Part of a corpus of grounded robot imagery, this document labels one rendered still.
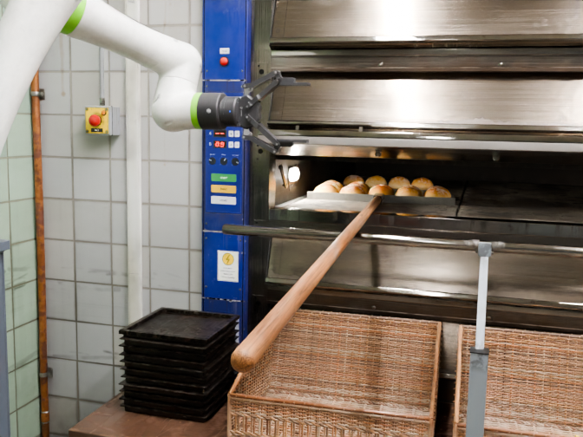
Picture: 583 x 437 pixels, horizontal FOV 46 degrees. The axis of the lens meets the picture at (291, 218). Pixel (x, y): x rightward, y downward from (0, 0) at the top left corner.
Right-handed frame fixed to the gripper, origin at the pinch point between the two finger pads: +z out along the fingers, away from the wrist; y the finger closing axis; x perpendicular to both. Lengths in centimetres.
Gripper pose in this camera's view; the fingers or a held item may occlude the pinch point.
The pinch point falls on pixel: (304, 113)
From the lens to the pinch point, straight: 166.7
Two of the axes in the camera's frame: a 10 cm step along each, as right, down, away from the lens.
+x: -2.7, 1.2, -9.5
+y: -0.2, 9.9, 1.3
